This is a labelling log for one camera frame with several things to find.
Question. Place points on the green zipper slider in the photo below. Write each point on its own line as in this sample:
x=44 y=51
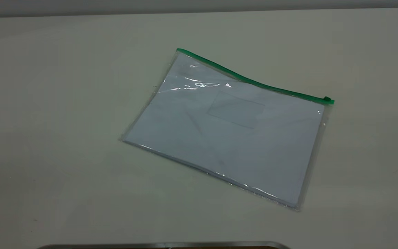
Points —
x=327 y=100

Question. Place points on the clear zip bag green zipper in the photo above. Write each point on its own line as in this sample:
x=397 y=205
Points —
x=237 y=109

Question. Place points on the grey metal edge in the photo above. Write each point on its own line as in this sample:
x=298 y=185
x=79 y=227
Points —
x=164 y=246

